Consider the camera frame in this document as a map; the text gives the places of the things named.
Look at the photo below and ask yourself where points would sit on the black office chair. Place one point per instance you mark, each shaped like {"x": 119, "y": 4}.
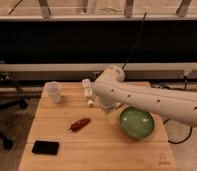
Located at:
{"x": 8, "y": 143}

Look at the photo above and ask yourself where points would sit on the green ceramic bowl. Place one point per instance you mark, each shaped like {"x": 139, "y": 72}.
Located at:
{"x": 135, "y": 123}

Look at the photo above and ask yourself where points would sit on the white baseboard heater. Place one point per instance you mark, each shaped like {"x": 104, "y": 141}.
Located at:
{"x": 134, "y": 71}

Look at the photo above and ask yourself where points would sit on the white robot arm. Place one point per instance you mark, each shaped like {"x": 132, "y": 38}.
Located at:
{"x": 177, "y": 105}

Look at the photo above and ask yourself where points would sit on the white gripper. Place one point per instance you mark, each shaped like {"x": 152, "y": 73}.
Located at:
{"x": 107, "y": 105}

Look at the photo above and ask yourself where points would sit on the black phone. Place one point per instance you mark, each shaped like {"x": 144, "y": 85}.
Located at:
{"x": 45, "y": 147}

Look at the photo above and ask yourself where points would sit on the translucent plastic cup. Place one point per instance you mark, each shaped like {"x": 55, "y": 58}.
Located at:
{"x": 53, "y": 90}

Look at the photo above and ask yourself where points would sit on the white tube bottle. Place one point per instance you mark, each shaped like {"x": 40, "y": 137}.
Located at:
{"x": 88, "y": 93}

